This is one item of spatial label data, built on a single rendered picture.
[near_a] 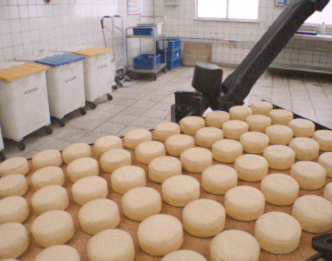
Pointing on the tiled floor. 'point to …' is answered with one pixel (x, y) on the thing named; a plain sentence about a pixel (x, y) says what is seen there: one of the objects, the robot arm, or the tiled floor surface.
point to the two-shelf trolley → (140, 49)
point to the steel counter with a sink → (308, 65)
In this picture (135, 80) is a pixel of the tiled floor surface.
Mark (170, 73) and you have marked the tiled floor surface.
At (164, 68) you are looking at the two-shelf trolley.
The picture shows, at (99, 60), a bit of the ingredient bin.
